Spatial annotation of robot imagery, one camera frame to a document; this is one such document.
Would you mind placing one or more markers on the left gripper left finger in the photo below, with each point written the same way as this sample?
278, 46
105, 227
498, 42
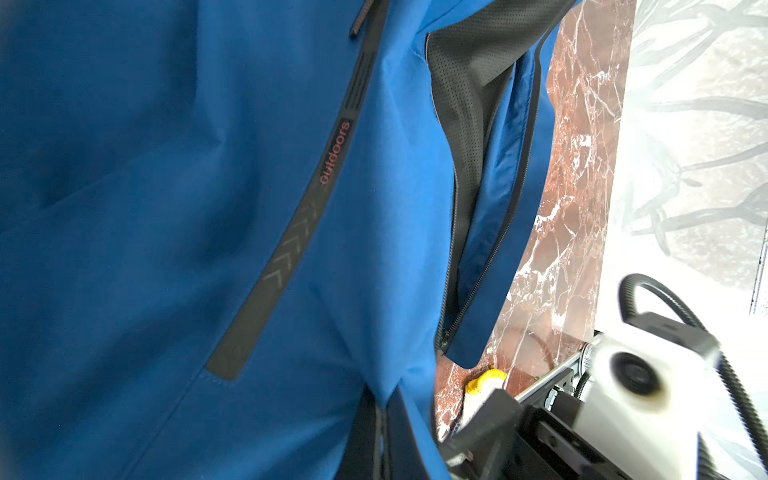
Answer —
362, 458

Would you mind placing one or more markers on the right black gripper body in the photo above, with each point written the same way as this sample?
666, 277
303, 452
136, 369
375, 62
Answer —
507, 440

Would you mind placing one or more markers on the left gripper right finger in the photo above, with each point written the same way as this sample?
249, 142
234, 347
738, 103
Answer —
411, 452

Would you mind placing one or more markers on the blue zip-up jacket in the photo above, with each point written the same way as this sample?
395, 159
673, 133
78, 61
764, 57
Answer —
221, 221

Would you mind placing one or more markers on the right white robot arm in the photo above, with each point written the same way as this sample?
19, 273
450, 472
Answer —
637, 412

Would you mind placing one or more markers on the grey knitted work glove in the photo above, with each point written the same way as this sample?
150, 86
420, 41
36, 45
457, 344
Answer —
477, 392

